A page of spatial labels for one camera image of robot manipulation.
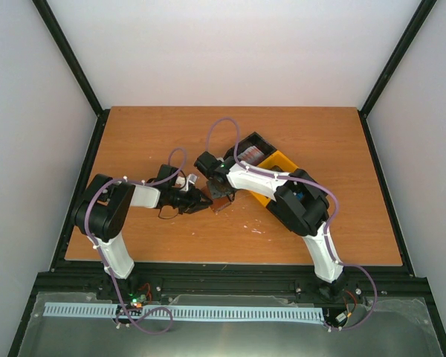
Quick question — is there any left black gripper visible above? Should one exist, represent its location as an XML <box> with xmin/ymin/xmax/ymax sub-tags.
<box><xmin>169</xmin><ymin>189</ymin><xmax>212</xmax><ymax>219</ymax></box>

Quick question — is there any brown leather card holder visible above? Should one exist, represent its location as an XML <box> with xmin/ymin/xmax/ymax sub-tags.
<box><xmin>201</xmin><ymin>186</ymin><xmax>233</xmax><ymax>214</ymax></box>

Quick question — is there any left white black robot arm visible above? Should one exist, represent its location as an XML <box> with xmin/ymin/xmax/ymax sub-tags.
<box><xmin>71</xmin><ymin>164</ymin><xmax>213</xmax><ymax>300</ymax></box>

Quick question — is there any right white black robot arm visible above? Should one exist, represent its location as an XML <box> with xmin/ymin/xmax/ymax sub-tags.
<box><xmin>195</xmin><ymin>158</ymin><xmax>346</xmax><ymax>299</ymax></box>

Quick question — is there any red white card stack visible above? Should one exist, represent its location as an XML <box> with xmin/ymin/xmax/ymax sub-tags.
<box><xmin>238</xmin><ymin>146</ymin><xmax>266</xmax><ymax>166</ymax></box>

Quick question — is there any black bin with red cards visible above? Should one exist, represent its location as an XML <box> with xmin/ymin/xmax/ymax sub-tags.
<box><xmin>236</xmin><ymin>132</ymin><xmax>277</xmax><ymax>166</ymax></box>

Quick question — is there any yellow card bin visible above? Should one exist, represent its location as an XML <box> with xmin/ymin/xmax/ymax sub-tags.
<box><xmin>251</xmin><ymin>150</ymin><xmax>298</xmax><ymax>208</ymax></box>

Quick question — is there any left electronics board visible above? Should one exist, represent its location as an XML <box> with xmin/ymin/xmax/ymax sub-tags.
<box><xmin>129</xmin><ymin>283</ymin><xmax>152</xmax><ymax>309</ymax></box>

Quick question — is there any right electronics connector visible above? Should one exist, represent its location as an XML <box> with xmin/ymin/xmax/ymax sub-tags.
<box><xmin>334</xmin><ymin>288</ymin><xmax>361</xmax><ymax>324</ymax></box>

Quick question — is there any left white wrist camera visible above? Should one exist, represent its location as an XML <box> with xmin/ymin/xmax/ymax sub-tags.
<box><xmin>180</xmin><ymin>173</ymin><xmax>198</xmax><ymax>192</ymax></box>

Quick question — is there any black aluminium frame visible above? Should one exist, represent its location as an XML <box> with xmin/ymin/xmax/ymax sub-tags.
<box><xmin>8</xmin><ymin>1</ymin><xmax>446</xmax><ymax>356</ymax></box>

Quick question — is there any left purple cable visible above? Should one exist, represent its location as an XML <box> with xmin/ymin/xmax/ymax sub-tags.
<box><xmin>85</xmin><ymin>147</ymin><xmax>200</xmax><ymax>334</ymax></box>

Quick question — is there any purple cable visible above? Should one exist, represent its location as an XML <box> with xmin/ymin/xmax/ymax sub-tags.
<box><xmin>207</xmin><ymin>117</ymin><xmax>378</xmax><ymax>332</ymax></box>
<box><xmin>85</xmin><ymin>147</ymin><xmax>200</xmax><ymax>334</ymax></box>

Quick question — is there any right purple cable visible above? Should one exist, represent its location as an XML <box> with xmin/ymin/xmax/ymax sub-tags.
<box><xmin>207</xmin><ymin>117</ymin><xmax>378</xmax><ymax>332</ymax></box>

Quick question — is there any light blue cable duct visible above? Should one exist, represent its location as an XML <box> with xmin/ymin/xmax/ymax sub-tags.
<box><xmin>42</xmin><ymin>302</ymin><xmax>324</xmax><ymax>324</ymax></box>

